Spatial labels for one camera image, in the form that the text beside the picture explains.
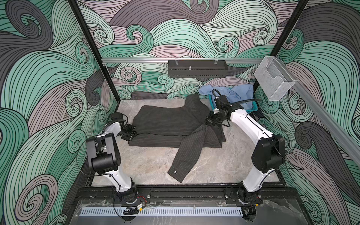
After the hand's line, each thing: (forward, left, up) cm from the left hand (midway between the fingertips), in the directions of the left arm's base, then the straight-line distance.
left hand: (137, 131), depth 93 cm
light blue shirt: (+33, -79, +6) cm, 86 cm away
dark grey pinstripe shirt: (+9, -32, -6) cm, 33 cm away
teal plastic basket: (+20, -84, +3) cm, 86 cm away
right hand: (+1, -44, +10) cm, 45 cm away
